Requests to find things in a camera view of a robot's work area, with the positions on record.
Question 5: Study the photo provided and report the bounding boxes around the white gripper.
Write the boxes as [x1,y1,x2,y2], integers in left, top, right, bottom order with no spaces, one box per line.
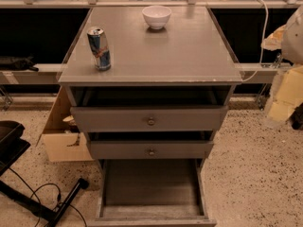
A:
[261,25,303,128]

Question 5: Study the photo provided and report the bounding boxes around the grey bottom drawer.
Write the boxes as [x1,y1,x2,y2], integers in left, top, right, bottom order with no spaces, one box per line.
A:
[88,159,216,227]

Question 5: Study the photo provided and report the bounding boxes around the grey drawer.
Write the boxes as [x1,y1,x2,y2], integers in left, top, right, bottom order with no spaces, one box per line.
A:
[87,141,213,159]
[71,106,227,132]
[88,159,216,227]

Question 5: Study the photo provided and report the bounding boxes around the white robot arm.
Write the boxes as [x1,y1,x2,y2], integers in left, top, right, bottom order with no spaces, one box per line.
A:
[261,6,303,128]

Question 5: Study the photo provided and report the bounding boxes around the grey wooden drawer cabinet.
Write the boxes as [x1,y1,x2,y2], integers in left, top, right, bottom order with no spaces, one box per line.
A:
[56,5,243,175]

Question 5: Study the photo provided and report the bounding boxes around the grey top drawer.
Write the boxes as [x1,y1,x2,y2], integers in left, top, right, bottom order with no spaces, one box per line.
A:
[71,106,227,132]

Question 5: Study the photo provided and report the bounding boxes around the grey middle drawer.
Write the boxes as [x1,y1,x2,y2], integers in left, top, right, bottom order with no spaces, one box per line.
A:
[87,141,213,159]

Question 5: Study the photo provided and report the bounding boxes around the white ceramic bowl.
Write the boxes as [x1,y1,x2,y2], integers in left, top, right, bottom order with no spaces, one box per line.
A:
[142,6,171,29]

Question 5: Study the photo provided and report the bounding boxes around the blue silver energy drink can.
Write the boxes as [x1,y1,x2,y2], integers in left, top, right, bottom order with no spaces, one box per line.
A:
[87,26,111,71]

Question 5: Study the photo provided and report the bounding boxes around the open cardboard box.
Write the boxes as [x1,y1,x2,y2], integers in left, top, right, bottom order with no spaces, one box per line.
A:
[42,87,92,162]

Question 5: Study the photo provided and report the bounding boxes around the black bag on ledge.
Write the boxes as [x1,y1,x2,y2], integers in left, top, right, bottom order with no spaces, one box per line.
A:
[0,56,39,72]

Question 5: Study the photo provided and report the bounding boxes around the black chair base stand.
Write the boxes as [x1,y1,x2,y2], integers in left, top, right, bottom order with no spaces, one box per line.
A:
[0,120,90,227]

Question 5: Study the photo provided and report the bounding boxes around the white hanging cable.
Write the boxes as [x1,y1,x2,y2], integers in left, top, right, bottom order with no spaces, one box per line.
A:
[241,0,270,83]

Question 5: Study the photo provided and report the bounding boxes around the black floor cable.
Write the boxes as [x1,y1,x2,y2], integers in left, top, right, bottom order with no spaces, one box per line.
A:
[8,167,88,227]

